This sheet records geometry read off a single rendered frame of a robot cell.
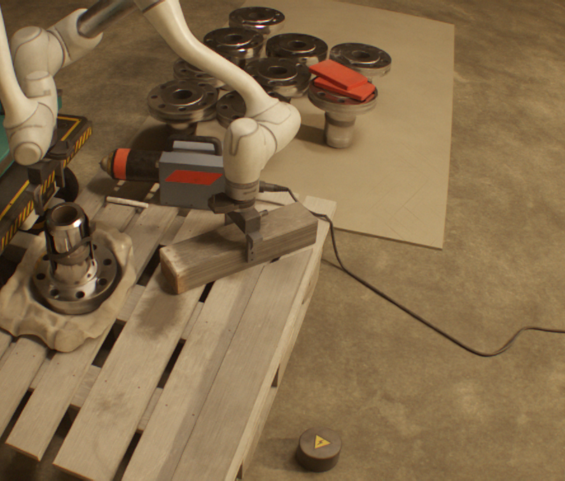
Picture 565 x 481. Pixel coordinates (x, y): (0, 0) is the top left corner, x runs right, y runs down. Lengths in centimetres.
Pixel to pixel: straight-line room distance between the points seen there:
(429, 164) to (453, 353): 95
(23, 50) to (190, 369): 110
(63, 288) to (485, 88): 234
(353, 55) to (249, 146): 132
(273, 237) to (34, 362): 77
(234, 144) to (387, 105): 145
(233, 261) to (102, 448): 69
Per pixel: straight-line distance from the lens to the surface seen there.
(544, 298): 240
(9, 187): 216
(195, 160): 218
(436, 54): 378
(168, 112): 253
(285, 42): 306
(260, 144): 183
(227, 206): 190
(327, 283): 225
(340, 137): 278
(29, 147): 162
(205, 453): 162
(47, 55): 226
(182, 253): 197
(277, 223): 207
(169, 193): 224
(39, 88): 177
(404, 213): 254
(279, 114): 193
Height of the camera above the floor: 154
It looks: 40 degrees down
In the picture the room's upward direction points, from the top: 5 degrees clockwise
